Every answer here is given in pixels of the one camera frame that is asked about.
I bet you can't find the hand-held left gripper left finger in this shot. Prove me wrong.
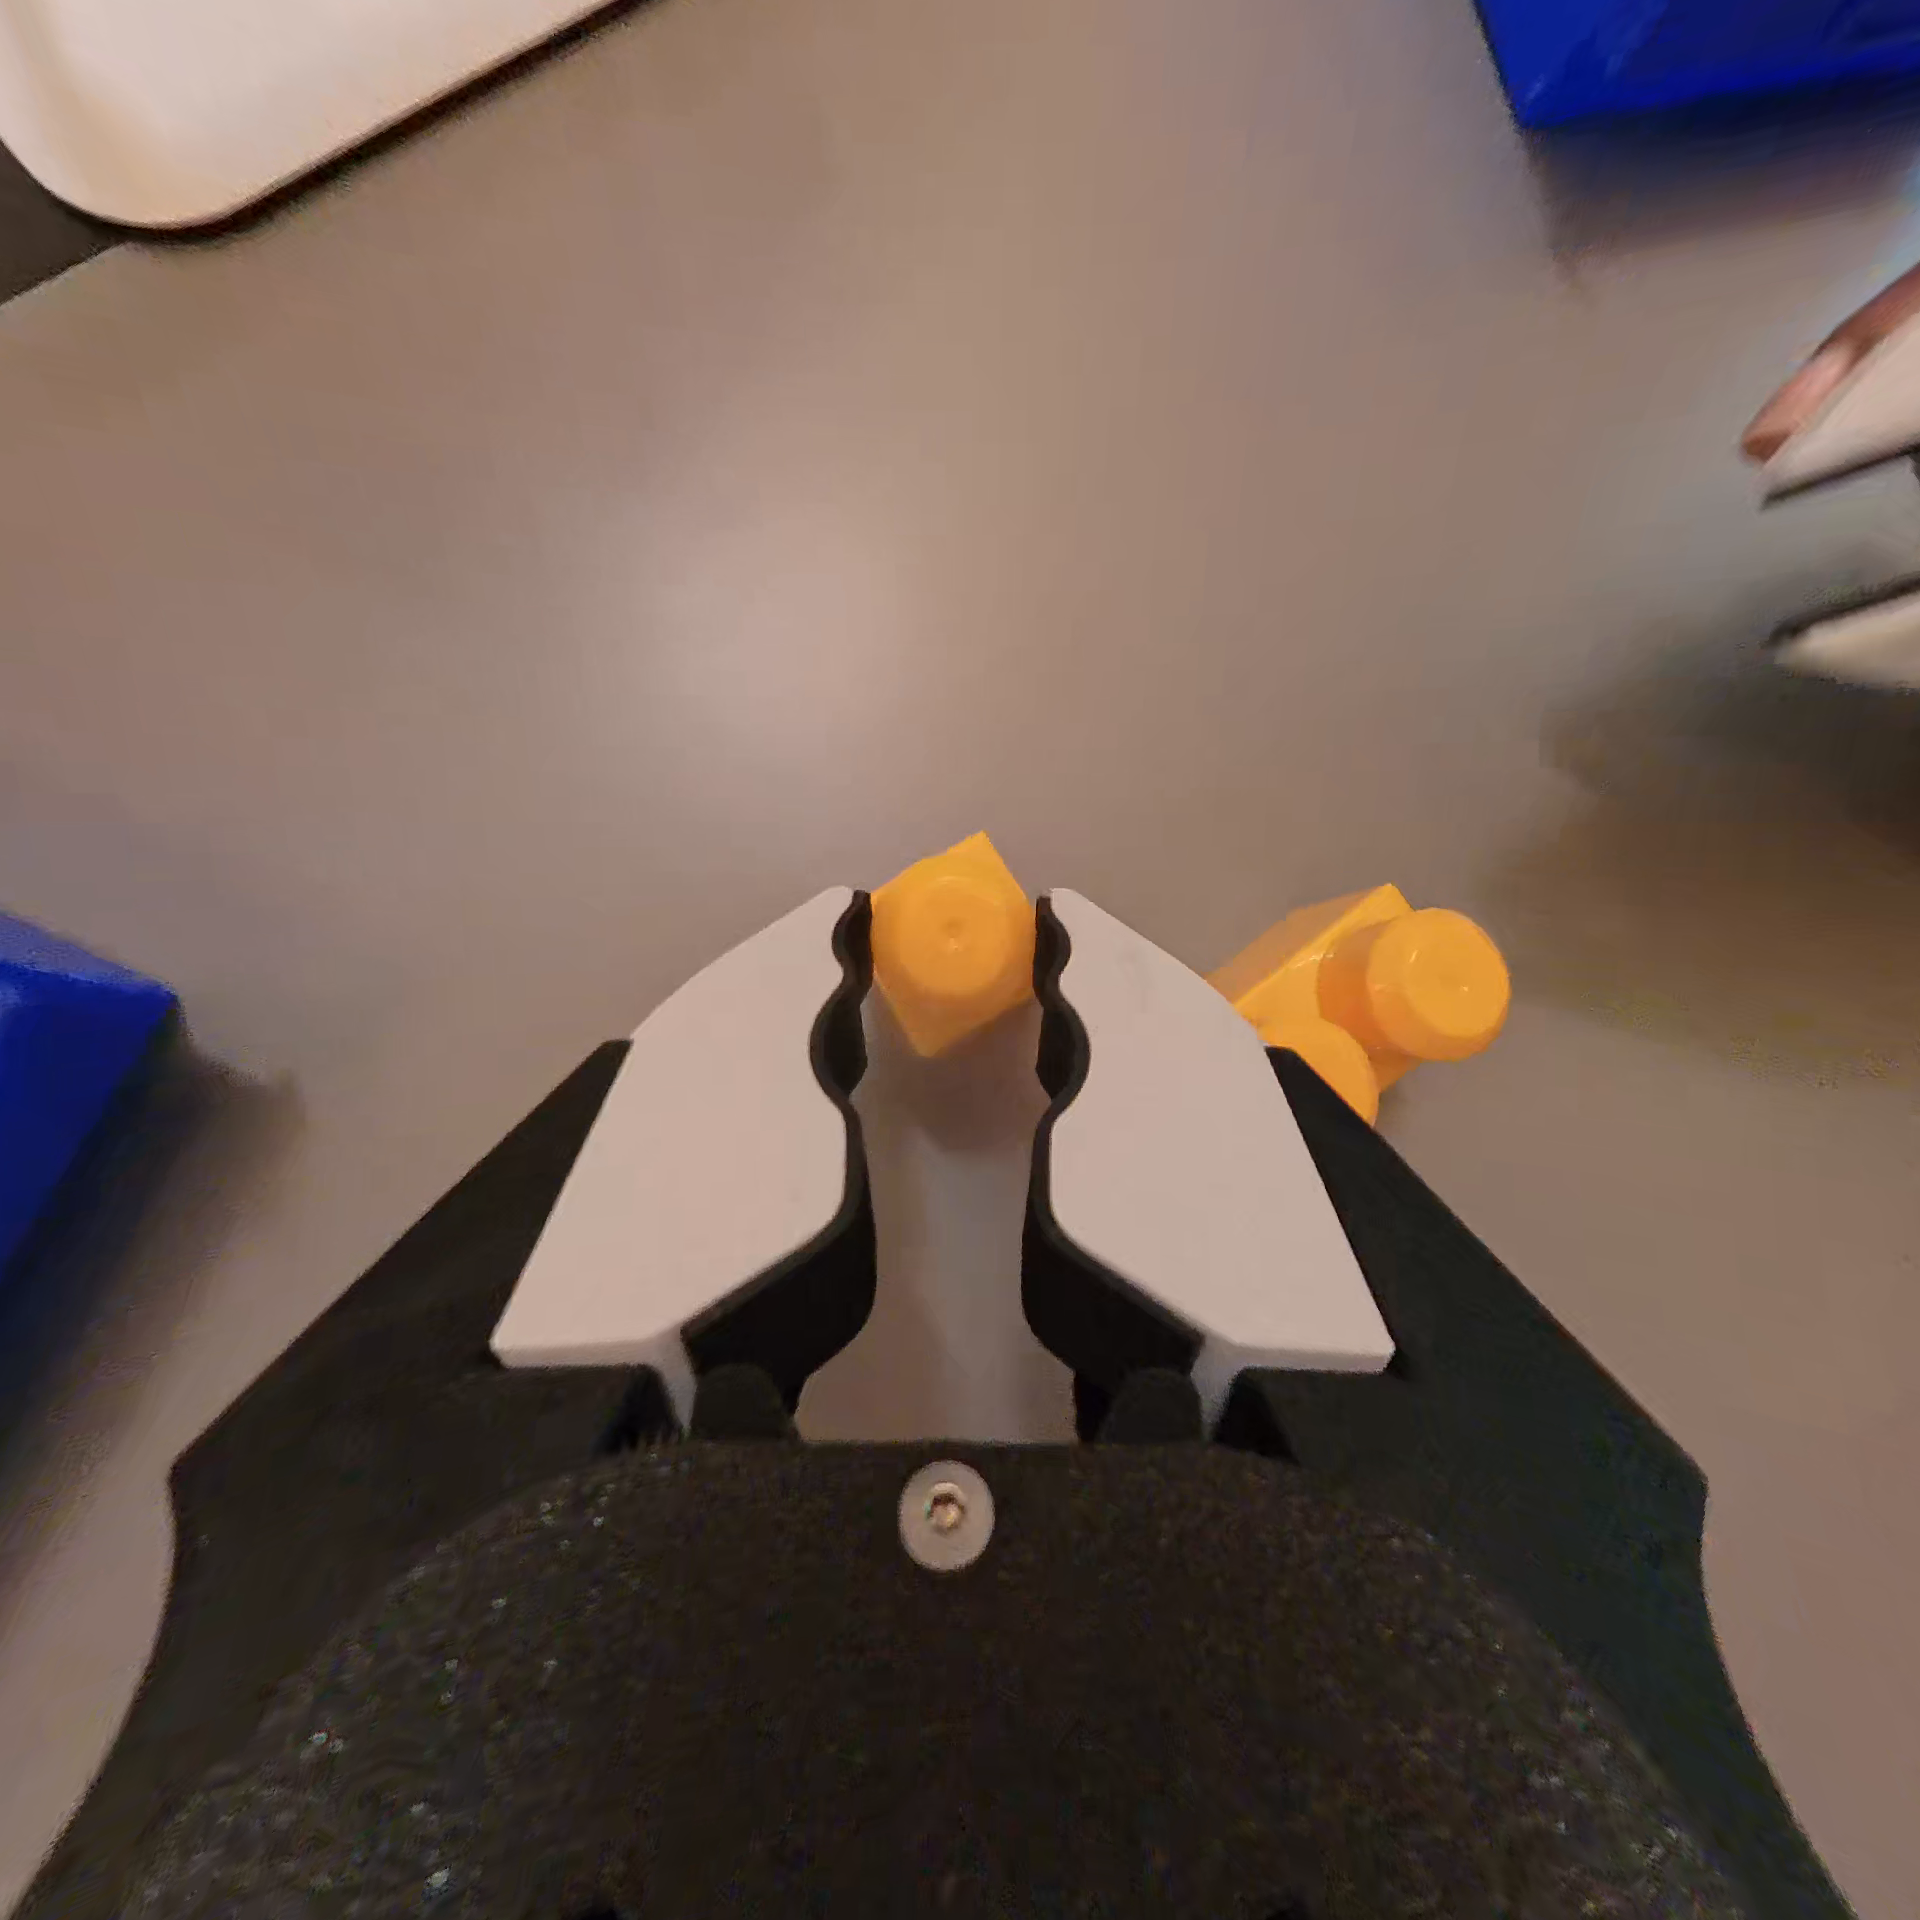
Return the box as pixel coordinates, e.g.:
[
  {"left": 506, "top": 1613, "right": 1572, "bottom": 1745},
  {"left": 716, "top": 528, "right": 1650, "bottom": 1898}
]
[{"left": 488, "top": 885, "right": 879, "bottom": 1430}]

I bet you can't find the yellow two-stud mega block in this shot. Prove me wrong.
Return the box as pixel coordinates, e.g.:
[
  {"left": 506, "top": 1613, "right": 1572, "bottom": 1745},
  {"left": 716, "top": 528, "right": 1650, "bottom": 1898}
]
[{"left": 1206, "top": 882, "right": 1513, "bottom": 1128}]

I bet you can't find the white sign stand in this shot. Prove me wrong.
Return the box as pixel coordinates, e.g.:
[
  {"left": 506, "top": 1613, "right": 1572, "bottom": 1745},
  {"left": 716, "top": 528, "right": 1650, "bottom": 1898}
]
[{"left": 0, "top": 0, "right": 633, "bottom": 233}]

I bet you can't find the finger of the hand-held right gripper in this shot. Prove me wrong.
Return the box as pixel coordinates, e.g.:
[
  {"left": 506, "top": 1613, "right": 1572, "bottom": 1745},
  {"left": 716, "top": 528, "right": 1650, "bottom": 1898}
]
[
  {"left": 1740, "top": 267, "right": 1920, "bottom": 509},
  {"left": 1767, "top": 576, "right": 1920, "bottom": 691}
]

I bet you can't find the yellow one-stud mega block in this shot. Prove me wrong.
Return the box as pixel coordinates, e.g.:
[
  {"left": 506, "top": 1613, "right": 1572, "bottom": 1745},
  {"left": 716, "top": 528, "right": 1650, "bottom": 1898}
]
[{"left": 870, "top": 830, "right": 1039, "bottom": 1058}]

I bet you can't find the blue plastic bin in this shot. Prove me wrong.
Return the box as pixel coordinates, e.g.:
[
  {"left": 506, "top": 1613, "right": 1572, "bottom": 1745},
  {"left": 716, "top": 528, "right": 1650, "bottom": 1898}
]
[
  {"left": 0, "top": 910, "right": 185, "bottom": 1291},
  {"left": 1471, "top": 0, "right": 1920, "bottom": 133}
]

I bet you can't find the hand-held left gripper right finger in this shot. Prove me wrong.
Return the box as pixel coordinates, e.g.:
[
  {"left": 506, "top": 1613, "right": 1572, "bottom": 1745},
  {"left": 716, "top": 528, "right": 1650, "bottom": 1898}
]
[{"left": 1018, "top": 885, "right": 1400, "bottom": 1430}]

